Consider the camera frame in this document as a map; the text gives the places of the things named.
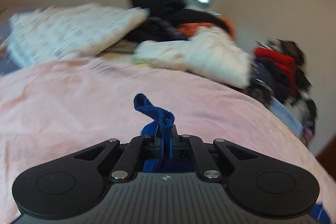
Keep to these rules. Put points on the blue knit sweater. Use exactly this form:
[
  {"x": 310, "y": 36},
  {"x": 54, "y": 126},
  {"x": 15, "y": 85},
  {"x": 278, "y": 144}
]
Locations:
[{"x": 164, "y": 120}]

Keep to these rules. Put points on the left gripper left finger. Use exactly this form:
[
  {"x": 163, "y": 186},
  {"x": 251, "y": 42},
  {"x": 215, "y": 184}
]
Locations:
[{"x": 147, "y": 146}]

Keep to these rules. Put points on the pile of dark and red clothes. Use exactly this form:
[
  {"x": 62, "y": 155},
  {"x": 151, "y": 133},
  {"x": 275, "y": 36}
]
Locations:
[{"x": 279, "y": 71}]

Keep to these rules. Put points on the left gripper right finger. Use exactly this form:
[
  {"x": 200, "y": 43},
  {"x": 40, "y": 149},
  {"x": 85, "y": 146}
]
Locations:
[{"x": 190, "y": 159}]

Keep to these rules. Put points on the pink bed blanket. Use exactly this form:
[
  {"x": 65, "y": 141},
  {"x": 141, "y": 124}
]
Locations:
[{"x": 54, "y": 109}]

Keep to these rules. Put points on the black clothes by window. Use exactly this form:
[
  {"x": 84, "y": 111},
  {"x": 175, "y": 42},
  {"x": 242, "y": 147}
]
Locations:
[{"x": 171, "y": 20}]

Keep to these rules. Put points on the light blue knit blanket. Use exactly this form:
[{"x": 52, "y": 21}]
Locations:
[{"x": 286, "y": 117}]

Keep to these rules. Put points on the white puffer jacket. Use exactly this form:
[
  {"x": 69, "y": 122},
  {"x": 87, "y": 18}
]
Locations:
[{"x": 210, "y": 53}]

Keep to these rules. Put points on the white patterned pillow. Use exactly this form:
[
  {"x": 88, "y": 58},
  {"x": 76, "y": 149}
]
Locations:
[{"x": 58, "y": 33}]

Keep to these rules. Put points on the brown wooden door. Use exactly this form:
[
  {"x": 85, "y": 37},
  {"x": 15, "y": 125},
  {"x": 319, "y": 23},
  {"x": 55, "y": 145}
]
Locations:
[{"x": 327, "y": 157}]

